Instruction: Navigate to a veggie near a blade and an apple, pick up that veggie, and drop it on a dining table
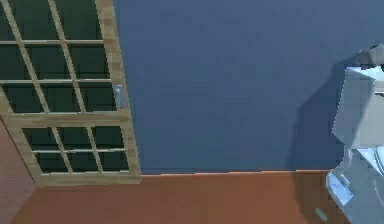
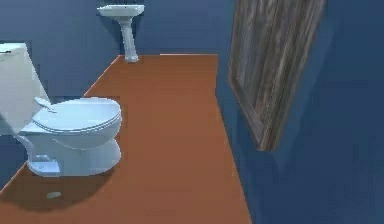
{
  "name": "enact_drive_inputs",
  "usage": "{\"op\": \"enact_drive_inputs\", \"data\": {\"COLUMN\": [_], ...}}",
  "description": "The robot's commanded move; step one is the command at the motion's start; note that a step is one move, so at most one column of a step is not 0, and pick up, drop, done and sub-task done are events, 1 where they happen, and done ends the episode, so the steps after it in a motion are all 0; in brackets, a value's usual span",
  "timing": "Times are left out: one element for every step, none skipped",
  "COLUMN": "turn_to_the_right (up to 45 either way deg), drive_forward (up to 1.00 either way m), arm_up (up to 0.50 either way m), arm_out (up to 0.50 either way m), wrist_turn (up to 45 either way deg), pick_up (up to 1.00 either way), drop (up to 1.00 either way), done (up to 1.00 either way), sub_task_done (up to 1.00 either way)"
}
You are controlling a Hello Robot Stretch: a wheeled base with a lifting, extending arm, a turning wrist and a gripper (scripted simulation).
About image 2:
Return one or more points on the grey wooden framed picture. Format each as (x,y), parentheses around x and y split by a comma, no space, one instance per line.
(273,66)

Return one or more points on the white toilet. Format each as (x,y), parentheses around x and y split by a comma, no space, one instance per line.
(76,133)

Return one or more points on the white pedestal sink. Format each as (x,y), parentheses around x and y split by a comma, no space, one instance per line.
(126,20)

